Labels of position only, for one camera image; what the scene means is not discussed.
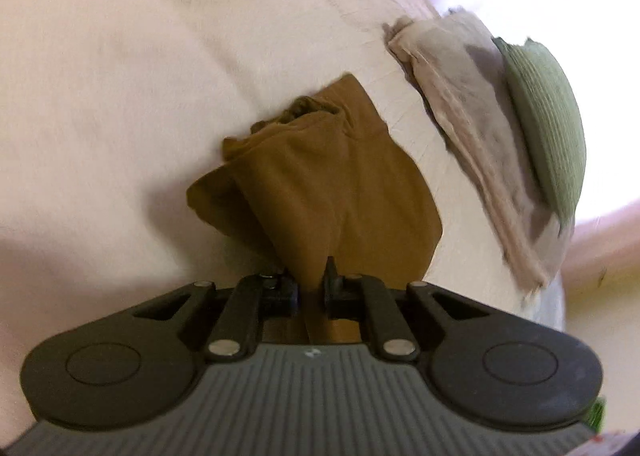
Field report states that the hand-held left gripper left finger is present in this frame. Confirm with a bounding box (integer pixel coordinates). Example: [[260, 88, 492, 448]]
[[131, 270, 301, 363]]

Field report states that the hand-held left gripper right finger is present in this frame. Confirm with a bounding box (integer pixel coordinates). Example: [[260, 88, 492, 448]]
[[321, 256, 492, 363]]

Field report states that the brown garment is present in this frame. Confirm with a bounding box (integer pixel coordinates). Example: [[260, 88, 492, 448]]
[[186, 72, 444, 344]]

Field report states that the folded beige blanket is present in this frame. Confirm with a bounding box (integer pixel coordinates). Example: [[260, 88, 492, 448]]
[[382, 9, 577, 293]]

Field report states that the striped bedspread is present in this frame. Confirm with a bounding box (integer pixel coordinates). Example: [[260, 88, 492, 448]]
[[0, 0, 568, 437]]

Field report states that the green ribbed pillow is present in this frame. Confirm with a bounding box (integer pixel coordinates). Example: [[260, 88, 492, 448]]
[[491, 36, 588, 228]]

